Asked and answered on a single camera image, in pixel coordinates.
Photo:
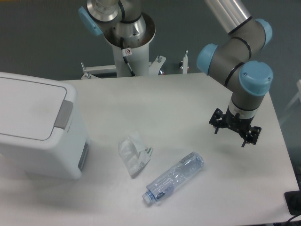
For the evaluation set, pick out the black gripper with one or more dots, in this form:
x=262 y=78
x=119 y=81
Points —
x=233 y=122

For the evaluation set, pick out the white plastic trash can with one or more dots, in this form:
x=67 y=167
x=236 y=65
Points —
x=41 y=127

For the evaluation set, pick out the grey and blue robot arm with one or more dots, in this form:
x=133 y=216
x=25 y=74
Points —
x=231 y=64

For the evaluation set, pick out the crushed clear plastic bottle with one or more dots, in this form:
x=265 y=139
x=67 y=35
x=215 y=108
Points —
x=167 y=182

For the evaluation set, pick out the black device at table edge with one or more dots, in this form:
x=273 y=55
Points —
x=293 y=201

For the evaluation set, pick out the crumpled white plastic wrapper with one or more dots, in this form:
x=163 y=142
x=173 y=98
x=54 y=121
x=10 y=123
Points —
x=134 y=153

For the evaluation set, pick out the white metal frame bracket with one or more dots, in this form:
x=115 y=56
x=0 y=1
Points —
x=98 y=70

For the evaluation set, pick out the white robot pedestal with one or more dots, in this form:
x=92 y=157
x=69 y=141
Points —
x=130 y=45

